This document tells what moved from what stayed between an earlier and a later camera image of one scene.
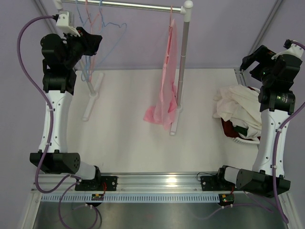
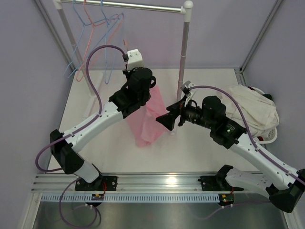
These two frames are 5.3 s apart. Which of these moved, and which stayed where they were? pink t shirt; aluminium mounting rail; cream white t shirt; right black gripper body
Moved: right black gripper body; pink t shirt
Stayed: aluminium mounting rail; cream white t shirt
